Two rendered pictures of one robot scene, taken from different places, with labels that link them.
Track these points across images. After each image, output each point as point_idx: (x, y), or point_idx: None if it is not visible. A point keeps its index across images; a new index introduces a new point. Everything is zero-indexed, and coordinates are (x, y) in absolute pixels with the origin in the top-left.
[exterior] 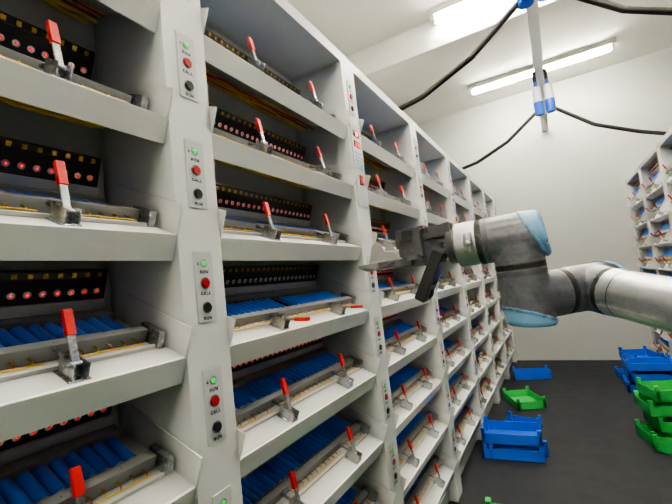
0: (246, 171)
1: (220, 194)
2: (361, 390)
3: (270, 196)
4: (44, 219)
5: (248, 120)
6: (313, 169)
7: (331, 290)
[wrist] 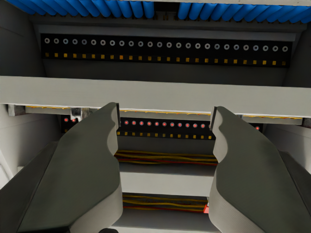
0: (153, 148)
1: (211, 131)
2: None
3: (141, 136)
4: None
5: None
6: None
7: (7, 12)
